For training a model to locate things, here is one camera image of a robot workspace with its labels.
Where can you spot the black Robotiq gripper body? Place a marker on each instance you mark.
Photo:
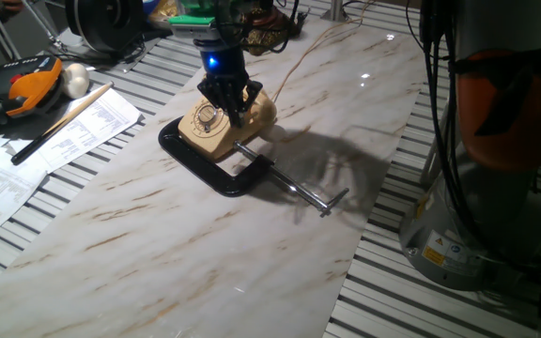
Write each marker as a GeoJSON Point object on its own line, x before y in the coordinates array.
{"type": "Point", "coordinates": [221, 63]}

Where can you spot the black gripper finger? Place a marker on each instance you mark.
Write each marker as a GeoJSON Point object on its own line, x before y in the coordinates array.
{"type": "Point", "coordinates": [216, 96]}
{"type": "Point", "coordinates": [251, 94]}

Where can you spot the beige rotary phone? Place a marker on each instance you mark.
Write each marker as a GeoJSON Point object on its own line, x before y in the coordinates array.
{"type": "Point", "coordinates": [214, 141]}

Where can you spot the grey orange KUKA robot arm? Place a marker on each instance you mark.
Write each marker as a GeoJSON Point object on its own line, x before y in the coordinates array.
{"type": "Point", "coordinates": [486, 211]}

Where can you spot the person's bare hand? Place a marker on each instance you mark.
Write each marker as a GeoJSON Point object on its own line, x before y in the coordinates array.
{"type": "Point", "coordinates": [12, 4]}

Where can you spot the black C-clamp with steel screw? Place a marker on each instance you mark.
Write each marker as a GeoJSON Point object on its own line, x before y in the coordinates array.
{"type": "Point", "coordinates": [190, 162]}

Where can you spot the gold foil packet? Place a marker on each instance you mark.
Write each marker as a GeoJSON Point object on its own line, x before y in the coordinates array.
{"type": "Point", "coordinates": [162, 14]}

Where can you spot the black filament spool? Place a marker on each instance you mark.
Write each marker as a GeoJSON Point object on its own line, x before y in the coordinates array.
{"type": "Point", "coordinates": [106, 23]}

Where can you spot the white round knob object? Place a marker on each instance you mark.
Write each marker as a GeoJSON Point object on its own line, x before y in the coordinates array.
{"type": "Point", "coordinates": [75, 81]}

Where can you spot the long wooden stick black tip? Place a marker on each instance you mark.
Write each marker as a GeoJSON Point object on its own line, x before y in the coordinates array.
{"type": "Point", "coordinates": [64, 121]}

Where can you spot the marble pattern sheet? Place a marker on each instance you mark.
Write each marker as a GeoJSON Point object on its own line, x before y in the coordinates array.
{"type": "Point", "coordinates": [181, 263]}

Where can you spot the orange black teach pendant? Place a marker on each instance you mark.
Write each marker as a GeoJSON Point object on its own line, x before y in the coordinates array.
{"type": "Point", "coordinates": [31, 87]}

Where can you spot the aluminium frame post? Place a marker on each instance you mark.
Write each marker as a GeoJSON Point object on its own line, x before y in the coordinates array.
{"type": "Point", "coordinates": [45, 30]}
{"type": "Point", "coordinates": [335, 9]}

